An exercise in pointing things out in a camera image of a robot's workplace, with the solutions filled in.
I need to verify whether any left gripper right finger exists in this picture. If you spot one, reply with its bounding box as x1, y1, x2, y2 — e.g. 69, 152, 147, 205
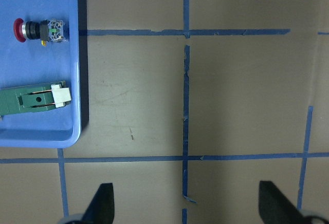
258, 181, 310, 224

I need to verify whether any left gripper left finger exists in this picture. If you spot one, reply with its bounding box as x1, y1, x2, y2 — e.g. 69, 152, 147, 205
81, 183, 114, 223

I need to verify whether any red emergency stop button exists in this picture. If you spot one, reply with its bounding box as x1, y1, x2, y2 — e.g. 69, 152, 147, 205
13, 18, 69, 46

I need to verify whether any blue plastic tray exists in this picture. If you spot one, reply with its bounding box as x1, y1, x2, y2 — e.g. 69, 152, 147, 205
1, 0, 81, 148

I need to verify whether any green white switch part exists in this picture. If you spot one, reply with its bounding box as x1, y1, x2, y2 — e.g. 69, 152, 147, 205
1, 81, 72, 116

